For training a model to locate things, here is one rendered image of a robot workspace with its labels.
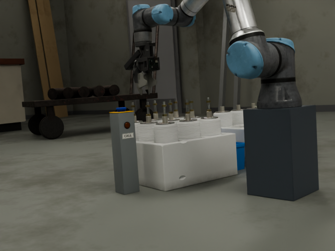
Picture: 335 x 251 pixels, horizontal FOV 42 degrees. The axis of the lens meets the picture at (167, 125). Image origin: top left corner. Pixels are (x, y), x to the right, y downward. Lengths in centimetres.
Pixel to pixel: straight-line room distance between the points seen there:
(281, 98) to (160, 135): 50
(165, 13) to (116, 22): 626
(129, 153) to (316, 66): 411
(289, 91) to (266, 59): 16
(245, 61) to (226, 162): 61
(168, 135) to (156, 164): 12
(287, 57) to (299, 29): 416
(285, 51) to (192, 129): 51
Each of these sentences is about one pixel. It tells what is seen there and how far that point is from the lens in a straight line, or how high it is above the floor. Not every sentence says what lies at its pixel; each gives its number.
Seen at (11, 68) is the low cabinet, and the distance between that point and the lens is 576.
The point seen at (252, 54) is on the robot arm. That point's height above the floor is 47.
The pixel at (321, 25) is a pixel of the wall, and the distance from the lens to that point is 553.
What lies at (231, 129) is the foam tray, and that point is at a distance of 211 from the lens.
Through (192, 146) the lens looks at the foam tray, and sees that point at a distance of 172.
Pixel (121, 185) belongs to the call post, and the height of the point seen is 4.
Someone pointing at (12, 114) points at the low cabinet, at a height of 21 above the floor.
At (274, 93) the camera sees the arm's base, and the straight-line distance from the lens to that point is 148.
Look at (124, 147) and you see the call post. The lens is 164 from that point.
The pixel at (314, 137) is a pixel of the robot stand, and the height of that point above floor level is 19.
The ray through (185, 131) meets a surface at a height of 21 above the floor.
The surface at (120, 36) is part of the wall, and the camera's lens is 786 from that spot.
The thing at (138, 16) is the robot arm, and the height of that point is 69.
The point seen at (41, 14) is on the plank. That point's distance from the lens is 870.
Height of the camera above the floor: 39
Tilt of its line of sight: 5 degrees down
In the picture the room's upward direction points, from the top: 4 degrees counter-clockwise
